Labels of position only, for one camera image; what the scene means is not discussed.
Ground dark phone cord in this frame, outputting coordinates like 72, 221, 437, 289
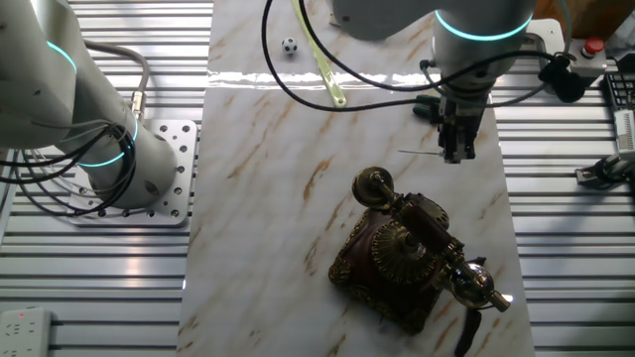
452, 256, 488, 357

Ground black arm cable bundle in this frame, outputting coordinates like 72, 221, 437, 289
0, 123, 137, 217

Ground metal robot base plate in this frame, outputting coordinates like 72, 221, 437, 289
66, 118, 198, 228

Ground black fuzzy microphone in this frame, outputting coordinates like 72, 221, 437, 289
538, 54, 586, 104

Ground metal camera mount clamp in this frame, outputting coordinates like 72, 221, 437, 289
574, 152, 635, 190

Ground small blue-handled screwdriver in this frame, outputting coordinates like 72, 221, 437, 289
397, 149, 447, 161

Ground yellow-green fly swatter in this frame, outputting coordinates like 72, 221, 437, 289
291, 0, 348, 110

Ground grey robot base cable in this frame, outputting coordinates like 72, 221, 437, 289
83, 40, 152, 123

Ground white power strip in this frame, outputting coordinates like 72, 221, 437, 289
0, 306, 54, 357

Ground red emergency stop button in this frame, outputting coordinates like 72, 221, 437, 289
568, 37, 607, 81

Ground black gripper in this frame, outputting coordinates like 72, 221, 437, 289
426, 92, 490, 165

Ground white crumpled sheet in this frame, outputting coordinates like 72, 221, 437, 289
605, 22, 635, 60

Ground brown cardboard box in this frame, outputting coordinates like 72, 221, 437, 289
533, 0, 635, 42

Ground green hex key set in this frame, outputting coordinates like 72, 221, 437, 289
412, 93, 443, 121

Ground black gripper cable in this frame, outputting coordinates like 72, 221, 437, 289
261, 0, 572, 113

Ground black keyboard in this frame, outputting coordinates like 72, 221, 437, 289
603, 72, 635, 111

